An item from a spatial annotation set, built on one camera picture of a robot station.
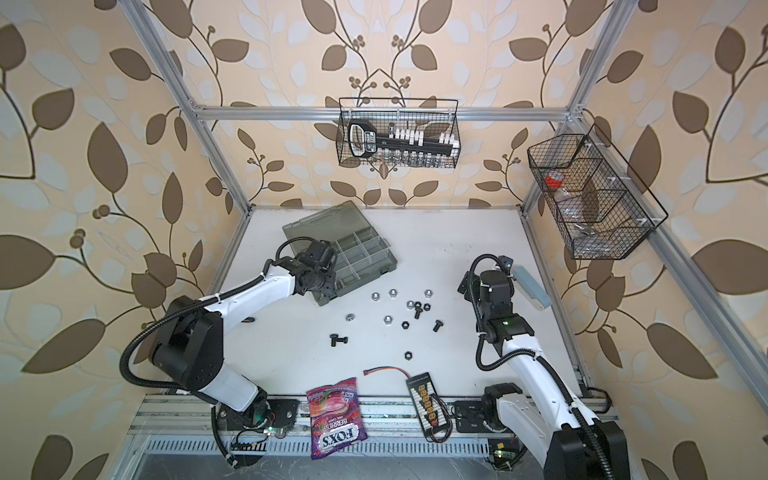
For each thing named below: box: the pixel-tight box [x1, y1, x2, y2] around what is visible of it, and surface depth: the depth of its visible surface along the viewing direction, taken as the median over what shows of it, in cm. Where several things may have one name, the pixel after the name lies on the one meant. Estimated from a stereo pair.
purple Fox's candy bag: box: [306, 377, 368, 460], surface depth 74 cm
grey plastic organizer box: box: [282, 200, 399, 307], surface depth 107 cm
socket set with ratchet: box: [348, 120, 460, 159], surface depth 85 cm
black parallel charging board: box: [406, 372, 453, 443], surface depth 75 cm
